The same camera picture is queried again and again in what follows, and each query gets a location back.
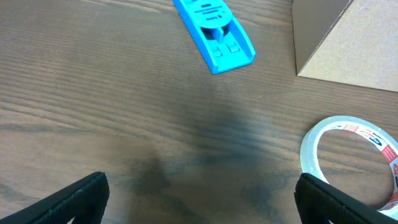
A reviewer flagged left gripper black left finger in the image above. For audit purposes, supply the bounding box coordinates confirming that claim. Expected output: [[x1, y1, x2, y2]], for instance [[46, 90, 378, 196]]
[[1, 172, 109, 224]]

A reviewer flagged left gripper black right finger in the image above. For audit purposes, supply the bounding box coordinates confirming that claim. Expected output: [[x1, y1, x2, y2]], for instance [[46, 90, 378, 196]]
[[294, 173, 397, 224]]

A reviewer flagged blue magnetic whiteboard duster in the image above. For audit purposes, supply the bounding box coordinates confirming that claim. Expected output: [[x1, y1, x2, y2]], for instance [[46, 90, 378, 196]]
[[174, 0, 256, 75]]

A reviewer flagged large clear tape roll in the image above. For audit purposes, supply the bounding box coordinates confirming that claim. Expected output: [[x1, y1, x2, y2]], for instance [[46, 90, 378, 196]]
[[300, 116, 397, 220]]

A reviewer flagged brown cardboard box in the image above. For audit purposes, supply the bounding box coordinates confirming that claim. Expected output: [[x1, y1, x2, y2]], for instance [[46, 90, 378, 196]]
[[292, 0, 397, 91]]

